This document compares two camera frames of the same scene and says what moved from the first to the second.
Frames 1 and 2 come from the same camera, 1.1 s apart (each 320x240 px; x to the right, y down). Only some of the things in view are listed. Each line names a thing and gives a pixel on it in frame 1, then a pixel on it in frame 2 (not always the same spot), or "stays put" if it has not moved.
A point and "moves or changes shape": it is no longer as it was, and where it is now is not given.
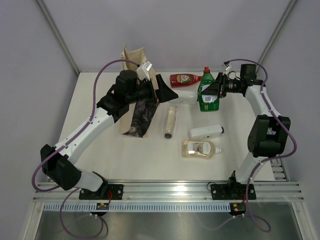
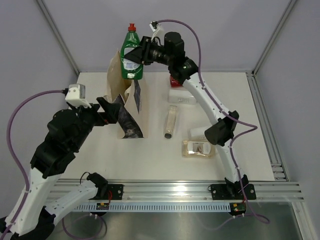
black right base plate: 232,192 stays put
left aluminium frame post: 59,35 stays put
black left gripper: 165,94 to 111,110
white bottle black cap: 185,97 stays put
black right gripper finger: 213,89 to 135,55
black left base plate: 108,192 stays put
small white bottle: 205,132 stays put
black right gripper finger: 210,90 to 135,70
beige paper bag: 141,114 moves or changes shape
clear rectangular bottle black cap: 170,122 stays put
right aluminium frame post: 281,24 stays put
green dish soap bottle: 207,102 to 130,69
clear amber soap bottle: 204,149 stays put
